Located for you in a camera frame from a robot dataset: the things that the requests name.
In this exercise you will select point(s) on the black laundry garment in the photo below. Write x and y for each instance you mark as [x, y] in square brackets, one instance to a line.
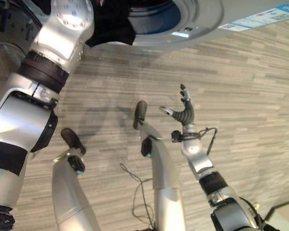
[110, 24]

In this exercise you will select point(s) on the left dark robot foot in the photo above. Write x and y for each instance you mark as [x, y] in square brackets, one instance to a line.
[72, 139]

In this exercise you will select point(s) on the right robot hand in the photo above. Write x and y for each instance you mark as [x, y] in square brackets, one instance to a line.
[186, 114]

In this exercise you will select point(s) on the silver robot leg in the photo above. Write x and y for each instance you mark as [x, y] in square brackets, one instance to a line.
[67, 192]
[163, 173]

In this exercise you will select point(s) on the dark robot foot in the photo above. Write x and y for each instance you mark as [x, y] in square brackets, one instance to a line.
[140, 113]
[72, 139]

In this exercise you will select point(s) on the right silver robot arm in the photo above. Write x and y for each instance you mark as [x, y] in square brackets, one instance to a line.
[200, 158]

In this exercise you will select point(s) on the right silver robot leg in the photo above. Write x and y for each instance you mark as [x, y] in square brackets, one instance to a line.
[163, 173]

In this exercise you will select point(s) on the right dark robot foot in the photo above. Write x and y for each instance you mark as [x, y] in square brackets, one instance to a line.
[140, 113]

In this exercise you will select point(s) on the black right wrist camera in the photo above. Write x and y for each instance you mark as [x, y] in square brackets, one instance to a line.
[176, 136]

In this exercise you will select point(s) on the dark slotted laundry basket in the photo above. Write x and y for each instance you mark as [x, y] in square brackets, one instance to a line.
[12, 21]

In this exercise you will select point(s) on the silver front-load washing machine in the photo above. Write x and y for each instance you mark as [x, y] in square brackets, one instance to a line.
[207, 21]

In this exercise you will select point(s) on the left silver robot leg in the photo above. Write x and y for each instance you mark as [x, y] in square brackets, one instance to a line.
[67, 192]

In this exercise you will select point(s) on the white blue energy label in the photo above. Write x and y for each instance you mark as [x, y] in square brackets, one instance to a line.
[262, 19]

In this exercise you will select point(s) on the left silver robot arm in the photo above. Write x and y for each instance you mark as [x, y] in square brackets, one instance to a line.
[19, 125]

